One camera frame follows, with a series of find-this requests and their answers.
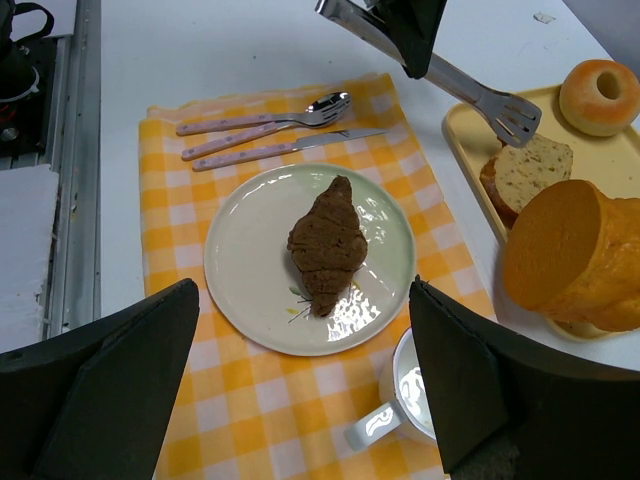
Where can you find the aluminium table frame rail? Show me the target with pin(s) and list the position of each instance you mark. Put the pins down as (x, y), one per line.
(73, 294)

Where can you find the seeded bread slice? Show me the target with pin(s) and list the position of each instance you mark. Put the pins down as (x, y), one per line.
(514, 176)

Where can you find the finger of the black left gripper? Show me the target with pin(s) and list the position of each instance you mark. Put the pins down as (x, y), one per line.
(404, 30)

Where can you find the white ceramic mug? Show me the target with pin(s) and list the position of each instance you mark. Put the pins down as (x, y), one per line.
(404, 407)

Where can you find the large orange brioche loaf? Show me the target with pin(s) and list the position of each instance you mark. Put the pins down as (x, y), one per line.
(573, 256)

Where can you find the round bagel bun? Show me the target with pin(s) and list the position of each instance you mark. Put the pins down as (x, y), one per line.
(600, 97)

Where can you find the white foam board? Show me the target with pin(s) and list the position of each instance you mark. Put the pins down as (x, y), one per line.
(28, 206)

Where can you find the pink-handled spoon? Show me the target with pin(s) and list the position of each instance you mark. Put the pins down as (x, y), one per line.
(320, 113)

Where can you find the pale green ceramic plate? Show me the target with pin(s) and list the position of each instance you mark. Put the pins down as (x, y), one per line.
(256, 286)

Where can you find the stainless steel tongs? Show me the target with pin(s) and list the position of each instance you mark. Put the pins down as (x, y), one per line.
(513, 118)

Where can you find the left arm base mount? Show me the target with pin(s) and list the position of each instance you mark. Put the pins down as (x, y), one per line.
(27, 65)

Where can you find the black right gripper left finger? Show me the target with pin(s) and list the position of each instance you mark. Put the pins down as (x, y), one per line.
(95, 402)

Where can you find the pink-handled knife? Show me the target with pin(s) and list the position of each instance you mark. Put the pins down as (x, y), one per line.
(312, 141)

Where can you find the pink-handled fork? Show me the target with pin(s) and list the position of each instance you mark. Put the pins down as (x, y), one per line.
(232, 140)

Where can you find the dark brown croissant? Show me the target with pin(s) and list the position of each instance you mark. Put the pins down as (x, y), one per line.
(328, 246)

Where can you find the small white paper scrap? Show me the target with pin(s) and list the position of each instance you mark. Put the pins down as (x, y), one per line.
(544, 18)

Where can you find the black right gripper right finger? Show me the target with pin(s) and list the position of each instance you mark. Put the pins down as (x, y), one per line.
(506, 407)

